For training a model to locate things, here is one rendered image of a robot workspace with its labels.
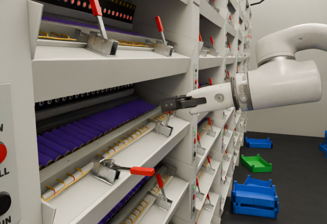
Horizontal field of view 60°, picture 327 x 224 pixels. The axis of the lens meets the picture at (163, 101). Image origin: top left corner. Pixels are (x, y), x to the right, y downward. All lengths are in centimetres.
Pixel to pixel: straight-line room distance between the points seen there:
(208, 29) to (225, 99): 98
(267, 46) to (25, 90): 48
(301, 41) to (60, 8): 47
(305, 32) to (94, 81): 41
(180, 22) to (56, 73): 58
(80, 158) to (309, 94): 43
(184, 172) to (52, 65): 67
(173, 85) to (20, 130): 63
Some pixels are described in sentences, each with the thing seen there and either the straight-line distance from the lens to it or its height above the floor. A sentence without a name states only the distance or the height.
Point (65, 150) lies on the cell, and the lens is 48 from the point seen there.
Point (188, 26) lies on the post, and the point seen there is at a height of 121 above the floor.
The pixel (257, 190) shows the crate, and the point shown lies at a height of 10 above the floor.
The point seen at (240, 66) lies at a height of 103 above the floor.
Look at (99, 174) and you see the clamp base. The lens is 46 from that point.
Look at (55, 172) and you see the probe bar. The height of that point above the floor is 97.
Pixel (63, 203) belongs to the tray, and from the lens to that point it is 40.
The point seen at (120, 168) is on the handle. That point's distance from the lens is 44.
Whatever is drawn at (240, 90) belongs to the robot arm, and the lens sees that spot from 60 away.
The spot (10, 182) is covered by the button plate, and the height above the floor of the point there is 102.
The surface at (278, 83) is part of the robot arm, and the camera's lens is 59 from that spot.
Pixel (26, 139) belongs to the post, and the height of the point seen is 105.
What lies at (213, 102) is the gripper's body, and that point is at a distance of 60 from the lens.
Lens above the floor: 112
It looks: 9 degrees down
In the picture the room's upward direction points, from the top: straight up
